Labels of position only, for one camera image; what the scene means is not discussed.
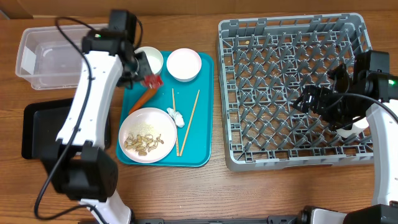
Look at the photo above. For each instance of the teal serving tray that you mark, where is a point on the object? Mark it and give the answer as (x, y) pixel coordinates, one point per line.
(194, 100)

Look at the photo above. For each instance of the white cup in rack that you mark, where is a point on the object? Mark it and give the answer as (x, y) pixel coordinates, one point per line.
(355, 129)

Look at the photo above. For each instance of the black base bar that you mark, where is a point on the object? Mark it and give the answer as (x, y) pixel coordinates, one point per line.
(272, 219)

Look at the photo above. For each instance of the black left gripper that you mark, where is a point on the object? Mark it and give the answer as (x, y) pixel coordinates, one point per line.
(143, 70)

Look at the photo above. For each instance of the white tissue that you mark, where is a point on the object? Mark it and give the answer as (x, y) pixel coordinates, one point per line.
(177, 117)

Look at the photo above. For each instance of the grey dishwasher rack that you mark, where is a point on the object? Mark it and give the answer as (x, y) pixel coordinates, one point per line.
(264, 64)

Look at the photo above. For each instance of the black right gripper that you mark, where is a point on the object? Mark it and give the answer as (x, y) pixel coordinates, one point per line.
(322, 98)

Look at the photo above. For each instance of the white plate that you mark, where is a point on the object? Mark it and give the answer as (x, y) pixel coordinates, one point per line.
(149, 121)

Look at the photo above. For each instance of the orange carrot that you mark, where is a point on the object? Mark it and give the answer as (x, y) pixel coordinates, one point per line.
(146, 96)

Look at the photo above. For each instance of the red snack wrapper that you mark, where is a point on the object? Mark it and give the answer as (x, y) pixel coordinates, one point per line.
(152, 81)

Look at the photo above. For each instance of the white bowl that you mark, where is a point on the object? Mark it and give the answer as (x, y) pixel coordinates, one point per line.
(154, 57)

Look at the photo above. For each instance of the peanut pile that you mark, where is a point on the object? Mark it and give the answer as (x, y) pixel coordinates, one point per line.
(142, 144)

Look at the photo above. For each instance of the black plastic tray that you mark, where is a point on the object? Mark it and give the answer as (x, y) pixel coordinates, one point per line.
(41, 124)

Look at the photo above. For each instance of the clear plastic bin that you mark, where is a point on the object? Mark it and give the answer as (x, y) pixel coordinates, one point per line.
(47, 60)

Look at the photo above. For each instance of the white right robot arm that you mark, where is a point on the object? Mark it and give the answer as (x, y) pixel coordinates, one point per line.
(371, 94)

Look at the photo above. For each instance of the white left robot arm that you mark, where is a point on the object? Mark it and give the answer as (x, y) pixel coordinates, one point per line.
(77, 163)

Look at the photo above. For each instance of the right wooden chopstick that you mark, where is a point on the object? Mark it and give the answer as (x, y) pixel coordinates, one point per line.
(189, 123)

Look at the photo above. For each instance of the pink bowl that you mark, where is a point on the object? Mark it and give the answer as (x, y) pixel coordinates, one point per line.
(184, 64)

